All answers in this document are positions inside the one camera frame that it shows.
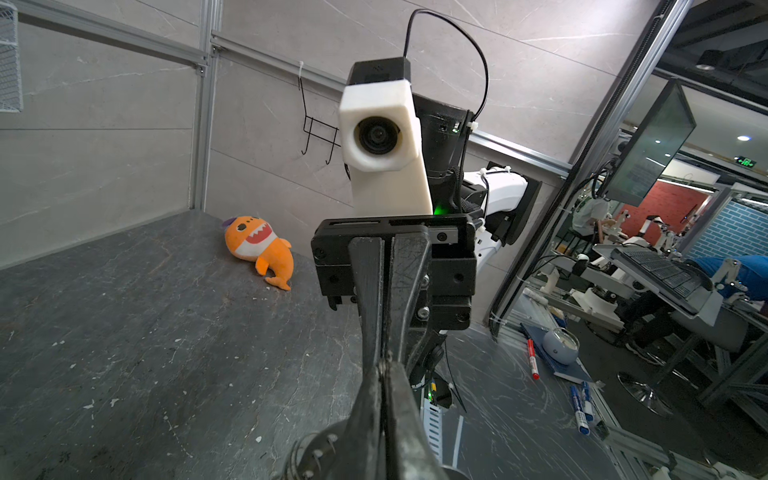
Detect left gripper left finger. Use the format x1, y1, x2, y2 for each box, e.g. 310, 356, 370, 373
311, 367, 383, 479

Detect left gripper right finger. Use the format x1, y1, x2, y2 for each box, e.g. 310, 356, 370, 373
382, 361, 447, 479

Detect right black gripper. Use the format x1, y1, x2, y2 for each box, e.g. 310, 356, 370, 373
311, 214, 477, 366

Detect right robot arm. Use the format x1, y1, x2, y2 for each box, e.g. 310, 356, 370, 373
413, 95, 541, 333

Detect orange shark plush toy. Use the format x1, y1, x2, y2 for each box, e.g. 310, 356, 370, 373
222, 216, 294, 291

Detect red marker pen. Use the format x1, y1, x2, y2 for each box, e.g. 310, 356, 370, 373
527, 338, 540, 380

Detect blue marker pen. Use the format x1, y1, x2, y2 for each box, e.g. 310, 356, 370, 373
570, 385, 590, 436

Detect computer monitor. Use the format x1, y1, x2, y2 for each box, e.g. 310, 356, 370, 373
597, 80, 697, 207

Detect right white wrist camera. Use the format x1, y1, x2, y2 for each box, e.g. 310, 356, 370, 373
338, 57, 433, 217

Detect black wire hook rack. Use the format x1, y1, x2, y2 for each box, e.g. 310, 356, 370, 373
297, 76, 341, 166

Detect white wire mesh basket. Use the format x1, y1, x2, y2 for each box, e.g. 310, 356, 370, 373
0, 1, 23, 113

